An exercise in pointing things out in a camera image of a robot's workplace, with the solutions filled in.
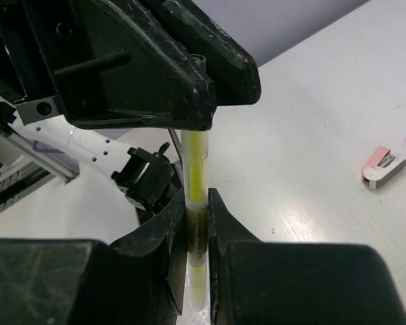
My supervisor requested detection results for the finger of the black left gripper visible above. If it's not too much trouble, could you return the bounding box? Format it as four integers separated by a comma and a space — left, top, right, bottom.
54, 1, 217, 131
141, 1, 261, 105

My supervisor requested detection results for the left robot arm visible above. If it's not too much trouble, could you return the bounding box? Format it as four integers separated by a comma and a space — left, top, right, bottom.
0, 1, 261, 215

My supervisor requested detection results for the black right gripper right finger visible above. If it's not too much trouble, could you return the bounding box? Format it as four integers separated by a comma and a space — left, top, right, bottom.
208, 189, 406, 324

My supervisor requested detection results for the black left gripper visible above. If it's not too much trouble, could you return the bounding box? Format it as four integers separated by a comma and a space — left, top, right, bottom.
0, 0, 99, 123

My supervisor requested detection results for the yellow clear pen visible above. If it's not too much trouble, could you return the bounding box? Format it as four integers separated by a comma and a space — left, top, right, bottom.
181, 131, 208, 311

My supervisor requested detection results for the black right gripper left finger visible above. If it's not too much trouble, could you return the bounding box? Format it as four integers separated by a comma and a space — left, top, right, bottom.
0, 192, 186, 324

